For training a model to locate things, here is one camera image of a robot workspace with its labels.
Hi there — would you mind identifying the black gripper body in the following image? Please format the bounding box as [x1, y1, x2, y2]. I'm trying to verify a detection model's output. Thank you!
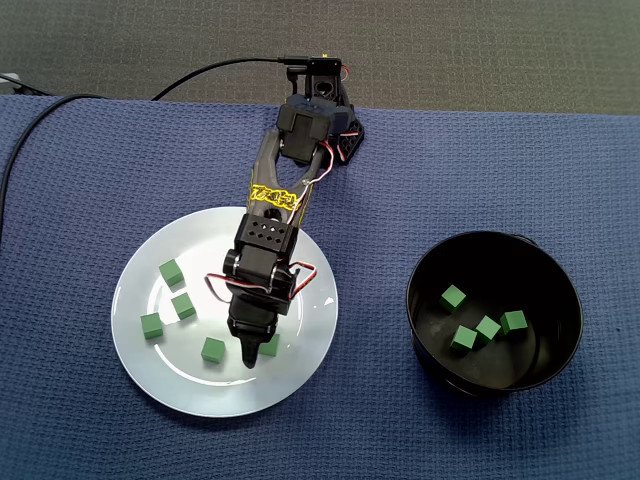
[227, 291, 292, 346]

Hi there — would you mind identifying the gripper servo wire loop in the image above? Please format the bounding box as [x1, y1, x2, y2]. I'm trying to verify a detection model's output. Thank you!
[204, 272, 237, 305]

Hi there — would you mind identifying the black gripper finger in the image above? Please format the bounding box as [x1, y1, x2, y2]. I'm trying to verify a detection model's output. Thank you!
[240, 338, 263, 372]

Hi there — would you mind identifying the black metal pot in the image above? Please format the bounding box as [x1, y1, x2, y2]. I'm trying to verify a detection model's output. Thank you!
[405, 230, 585, 400]

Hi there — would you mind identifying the blue waffle weave cloth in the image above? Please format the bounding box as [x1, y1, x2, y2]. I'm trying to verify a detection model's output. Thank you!
[0, 94, 640, 480]

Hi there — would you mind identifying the long black cable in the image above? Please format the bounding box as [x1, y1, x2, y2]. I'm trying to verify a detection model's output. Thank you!
[0, 55, 311, 241]

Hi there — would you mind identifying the thin black cable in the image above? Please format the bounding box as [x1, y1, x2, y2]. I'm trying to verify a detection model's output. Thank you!
[14, 78, 51, 96]

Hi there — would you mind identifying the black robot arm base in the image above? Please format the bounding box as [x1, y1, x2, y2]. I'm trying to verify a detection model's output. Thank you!
[287, 57, 367, 166]

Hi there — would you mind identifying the wrist servo wire loop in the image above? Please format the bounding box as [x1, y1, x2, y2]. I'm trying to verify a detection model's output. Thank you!
[287, 261, 319, 300]

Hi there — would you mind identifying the forearm servo wire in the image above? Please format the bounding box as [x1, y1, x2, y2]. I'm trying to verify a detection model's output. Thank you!
[294, 139, 336, 211]

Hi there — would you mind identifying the white round plate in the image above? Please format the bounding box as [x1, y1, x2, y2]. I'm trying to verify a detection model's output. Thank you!
[110, 206, 340, 419]

